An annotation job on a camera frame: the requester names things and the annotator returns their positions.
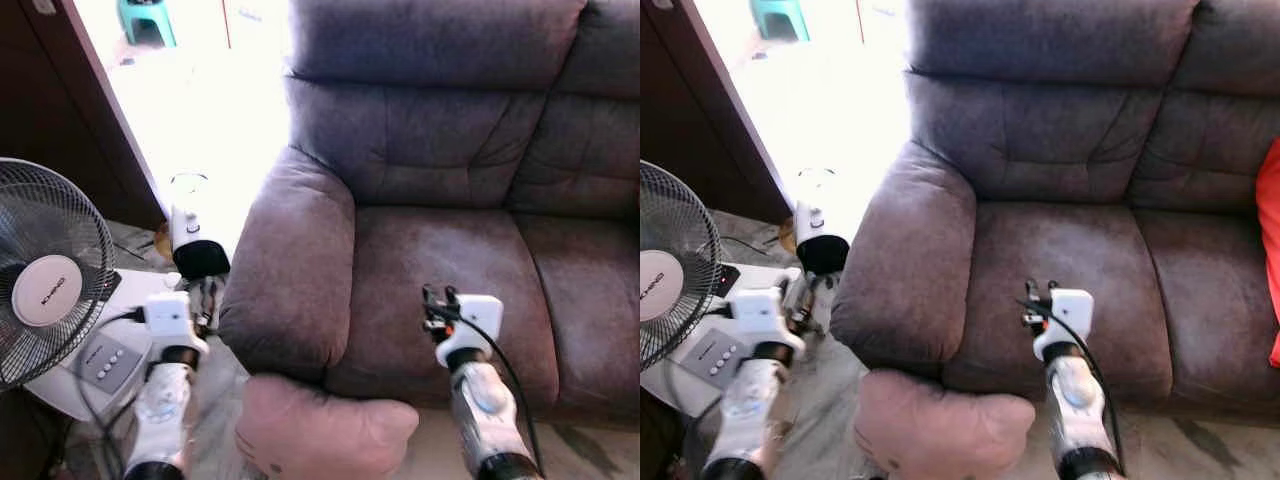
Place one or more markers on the red cushion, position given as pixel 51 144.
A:
pixel 1270 240

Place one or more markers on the pink pillow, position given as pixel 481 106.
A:
pixel 940 430
pixel 320 435

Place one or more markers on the dark wooden cabinet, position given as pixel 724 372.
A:
pixel 690 100
pixel 50 90

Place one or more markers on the white and black blender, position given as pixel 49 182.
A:
pixel 815 225
pixel 190 230

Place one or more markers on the black grille electric fan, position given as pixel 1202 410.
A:
pixel 47 290
pixel 655 285

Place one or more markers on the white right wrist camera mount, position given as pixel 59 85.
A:
pixel 1072 312
pixel 480 318

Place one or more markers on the teal plastic stool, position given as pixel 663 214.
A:
pixel 780 15
pixel 150 20

